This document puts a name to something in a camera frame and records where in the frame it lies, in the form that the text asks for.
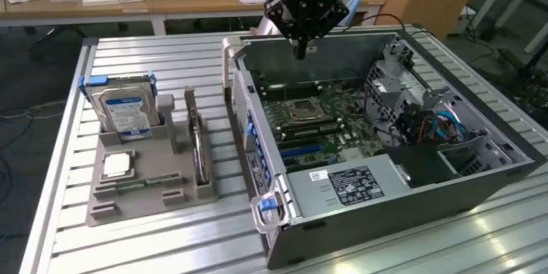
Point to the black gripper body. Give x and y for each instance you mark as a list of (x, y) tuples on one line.
[(310, 1)]

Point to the graphics card with metal bracket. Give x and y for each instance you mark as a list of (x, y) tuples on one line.
[(199, 155)]

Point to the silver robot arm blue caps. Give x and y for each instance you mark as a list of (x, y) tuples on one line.
[(266, 27)]

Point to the metal disk bay cage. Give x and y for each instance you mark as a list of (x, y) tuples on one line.
[(386, 91)]

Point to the metal CPU socket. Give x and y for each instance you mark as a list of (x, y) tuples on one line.
[(306, 110)]

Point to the green motherboard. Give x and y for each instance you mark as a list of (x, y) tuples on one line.
[(347, 129)]

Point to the installed RAM stick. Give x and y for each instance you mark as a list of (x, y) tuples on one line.
[(310, 130)]

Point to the blue expansion slot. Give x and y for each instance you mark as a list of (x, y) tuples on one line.
[(299, 151)]

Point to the silver chipset heatsink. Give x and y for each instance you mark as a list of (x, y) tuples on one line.
[(354, 154)]

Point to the black equipment stand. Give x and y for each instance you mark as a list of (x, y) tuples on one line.
[(529, 65)]

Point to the black chair base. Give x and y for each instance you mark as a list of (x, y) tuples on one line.
[(47, 38)]

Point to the grey power supply with label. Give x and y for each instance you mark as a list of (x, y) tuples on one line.
[(309, 200)]

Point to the blue case latch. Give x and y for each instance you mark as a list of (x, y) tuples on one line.
[(266, 205)]

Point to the silver CPU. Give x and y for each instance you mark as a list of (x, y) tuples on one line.
[(117, 165)]

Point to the green RAM stick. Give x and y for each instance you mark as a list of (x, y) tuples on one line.
[(146, 182)]

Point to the grey parts rack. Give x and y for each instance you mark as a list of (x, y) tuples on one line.
[(146, 197)]

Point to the open black PC case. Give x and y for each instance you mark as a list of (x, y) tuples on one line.
[(386, 222)]

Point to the white desk frame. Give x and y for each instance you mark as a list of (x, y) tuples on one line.
[(517, 0)]

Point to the hard disk with blue bracket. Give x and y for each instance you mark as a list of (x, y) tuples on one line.
[(122, 110)]

